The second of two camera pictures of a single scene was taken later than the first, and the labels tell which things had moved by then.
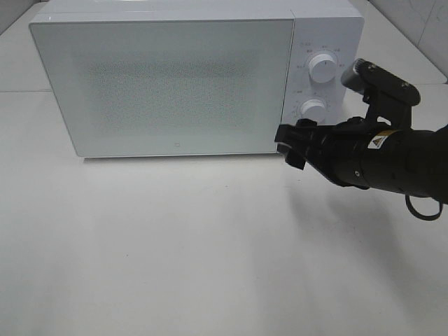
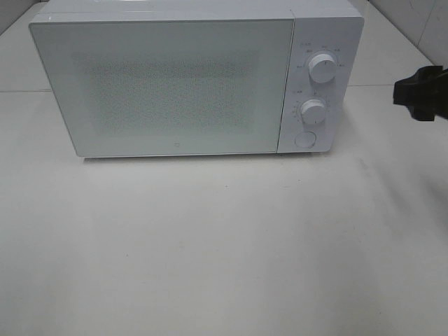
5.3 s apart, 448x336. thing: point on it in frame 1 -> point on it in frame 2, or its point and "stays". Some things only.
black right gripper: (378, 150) -> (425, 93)
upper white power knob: (322, 68) stays
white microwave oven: (152, 88) stays
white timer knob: (313, 110) stays
